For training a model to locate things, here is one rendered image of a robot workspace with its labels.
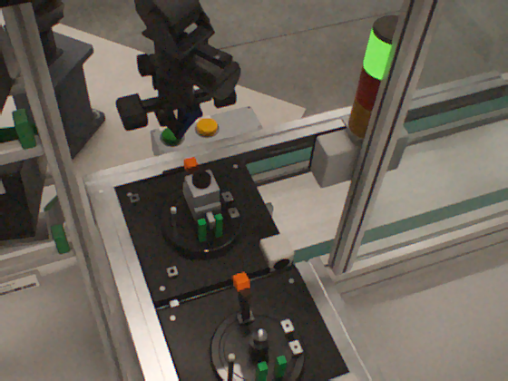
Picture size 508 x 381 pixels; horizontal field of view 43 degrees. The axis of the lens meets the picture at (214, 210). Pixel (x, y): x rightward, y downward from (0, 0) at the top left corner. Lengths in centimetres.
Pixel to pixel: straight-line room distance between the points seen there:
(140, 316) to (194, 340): 10
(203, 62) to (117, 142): 50
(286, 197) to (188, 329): 35
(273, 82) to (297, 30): 37
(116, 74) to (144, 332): 71
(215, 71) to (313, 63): 201
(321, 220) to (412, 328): 24
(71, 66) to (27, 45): 77
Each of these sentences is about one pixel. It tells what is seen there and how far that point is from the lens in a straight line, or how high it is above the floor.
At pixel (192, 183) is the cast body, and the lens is 99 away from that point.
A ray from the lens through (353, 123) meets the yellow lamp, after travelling 84.
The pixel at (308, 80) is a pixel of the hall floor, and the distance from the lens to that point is 281.
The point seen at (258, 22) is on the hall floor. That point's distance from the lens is 309.
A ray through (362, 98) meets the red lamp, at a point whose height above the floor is 132.
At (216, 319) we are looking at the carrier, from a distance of 100.
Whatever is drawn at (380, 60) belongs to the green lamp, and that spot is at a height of 139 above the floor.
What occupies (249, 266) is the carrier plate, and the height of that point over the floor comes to 97.
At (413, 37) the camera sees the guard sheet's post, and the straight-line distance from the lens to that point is 71.
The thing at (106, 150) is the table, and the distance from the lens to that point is 136.
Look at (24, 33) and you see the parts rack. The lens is 48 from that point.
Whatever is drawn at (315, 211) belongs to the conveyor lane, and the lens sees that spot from 119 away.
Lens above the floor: 186
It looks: 54 degrees down
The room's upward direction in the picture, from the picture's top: 1 degrees clockwise
